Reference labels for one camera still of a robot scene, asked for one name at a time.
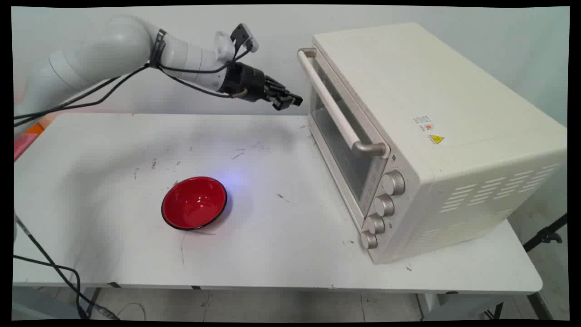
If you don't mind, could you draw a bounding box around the oven door with bar handle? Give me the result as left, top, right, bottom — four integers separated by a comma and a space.
297, 45, 392, 231

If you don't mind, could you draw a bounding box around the white printed label sticker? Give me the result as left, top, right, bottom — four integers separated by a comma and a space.
412, 114, 435, 133

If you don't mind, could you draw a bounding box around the orange and pink board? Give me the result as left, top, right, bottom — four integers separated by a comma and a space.
14, 114, 46, 162

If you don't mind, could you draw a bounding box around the red bowl with black rim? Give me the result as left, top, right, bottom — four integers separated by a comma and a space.
161, 176, 228, 231

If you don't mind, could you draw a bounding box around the dark table leg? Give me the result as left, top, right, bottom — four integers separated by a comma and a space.
526, 292, 555, 321
84, 287, 103, 318

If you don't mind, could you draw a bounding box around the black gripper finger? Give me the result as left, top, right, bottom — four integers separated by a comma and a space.
266, 76, 304, 106
264, 89, 292, 111

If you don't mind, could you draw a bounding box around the black camera cable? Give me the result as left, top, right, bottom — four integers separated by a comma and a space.
14, 39, 253, 121

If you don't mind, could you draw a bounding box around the cream toaster oven body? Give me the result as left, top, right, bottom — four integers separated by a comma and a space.
307, 21, 568, 265

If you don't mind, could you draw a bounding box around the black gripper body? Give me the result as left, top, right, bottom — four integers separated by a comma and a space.
221, 62, 269, 103

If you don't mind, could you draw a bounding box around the black floor cable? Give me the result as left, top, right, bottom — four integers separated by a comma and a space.
14, 212, 121, 321
14, 255, 83, 318

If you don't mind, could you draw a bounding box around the black cable strap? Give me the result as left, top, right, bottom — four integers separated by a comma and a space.
149, 28, 168, 70

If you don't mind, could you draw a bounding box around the silver oven knob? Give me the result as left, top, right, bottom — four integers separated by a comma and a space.
366, 214, 386, 235
381, 170, 406, 196
374, 194, 395, 218
360, 230, 379, 250

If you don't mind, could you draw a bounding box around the white table leg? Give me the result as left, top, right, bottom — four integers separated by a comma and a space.
415, 293, 443, 321

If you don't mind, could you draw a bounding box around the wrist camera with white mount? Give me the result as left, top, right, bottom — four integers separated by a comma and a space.
214, 23, 260, 62

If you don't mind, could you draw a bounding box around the black tripod leg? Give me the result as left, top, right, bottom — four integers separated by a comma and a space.
522, 212, 568, 253

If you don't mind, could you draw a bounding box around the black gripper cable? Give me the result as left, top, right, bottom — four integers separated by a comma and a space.
14, 64, 248, 128

